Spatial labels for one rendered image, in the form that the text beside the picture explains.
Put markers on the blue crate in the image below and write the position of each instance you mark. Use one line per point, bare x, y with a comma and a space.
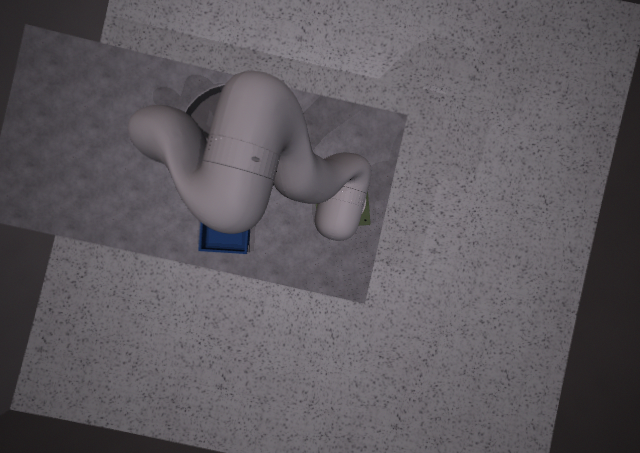
214, 241

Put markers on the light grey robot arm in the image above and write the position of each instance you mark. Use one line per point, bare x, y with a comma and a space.
257, 121

